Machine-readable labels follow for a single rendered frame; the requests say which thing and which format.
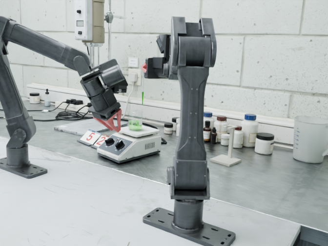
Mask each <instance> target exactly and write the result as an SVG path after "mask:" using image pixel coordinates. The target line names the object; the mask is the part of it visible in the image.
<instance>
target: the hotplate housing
mask: <svg viewBox="0 0 328 246"><path fill-rule="evenodd" d="M112 135H114V136H117V137H120V138H123V139H126V140H129V141H132V142H133V143H132V144H131V145H130V146H129V147H127V148H126V149H125V150H124V151H123V152H122V153H121V154H120V155H115V154H113V153H110V152H108V151H105V150H103V149H100V148H97V152H98V155H100V156H103V157H105V158H107V159H110V160H112V161H115V162H117V163H123V162H127V161H130V160H134V159H138V158H141V157H145V156H149V155H152V154H156V153H160V150H161V135H159V134H150V135H146V136H141V137H133V136H130V135H127V134H124V133H121V132H118V133H114V134H112Z"/></svg>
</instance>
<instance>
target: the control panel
mask: <svg viewBox="0 0 328 246"><path fill-rule="evenodd" d="M109 138H113V140H114V141H115V142H114V143H113V144H112V145H110V146H107V145H106V143H105V142H104V143H102V144H101V145H100V146H99V147H98V148H100V149H103V150H105V151H108V152H110V153H113V154H115V155H120V154H121V153H122V152H123V151H124V150H125V149H126V148H127V147H129V146H130V145H131V144H132V143H133V142H132V141H129V140H126V139H123V138H120V137H117V136H114V135H112V136H110V137H109ZM117 139H118V141H116V140H117ZM120 140H122V141H123V143H124V144H125V146H124V147H123V148H122V149H119V150H118V149H116V147H115V144H116V143H118V142H119V141H120Z"/></svg>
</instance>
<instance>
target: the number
mask: <svg viewBox="0 0 328 246"><path fill-rule="evenodd" d="M99 136H100V134H97V133H94V132H91V131H87V133H86V134H85V135H84V136H83V137H82V139H84V140H86V141H89V142H91V143H93V142H94V141H95V140H96V139H97V138H98V137H99Z"/></svg>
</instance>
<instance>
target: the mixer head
mask: <svg viewBox="0 0 328 246"><path fill-rule="evenodd" d="M104 3H105V0H74V15H75V40H81V41H82V42H83V45H85V46H90V47H101V46H102V45H103V43H105V28H104Z"/></svg>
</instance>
